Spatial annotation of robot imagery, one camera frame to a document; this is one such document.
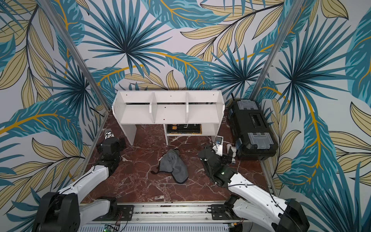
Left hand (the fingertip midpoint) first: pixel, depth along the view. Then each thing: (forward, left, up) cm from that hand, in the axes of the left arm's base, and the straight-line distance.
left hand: (112, 141), depth 85 cm
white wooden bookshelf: (+14, -41, +11) cm, 45 cm away
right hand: (-5, -63, +6) cm, 64 cm away
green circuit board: (-41, -6, -14) cm, 44 cm away
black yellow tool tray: (+9, -42, +1) cm, 43 cm away
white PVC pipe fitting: (+3, -76, -13) cm, 78 cm away
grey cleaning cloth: (-9, -35, -7) cm, 36 cm away
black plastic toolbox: (+1, -82, +5) cm, 82 cm away
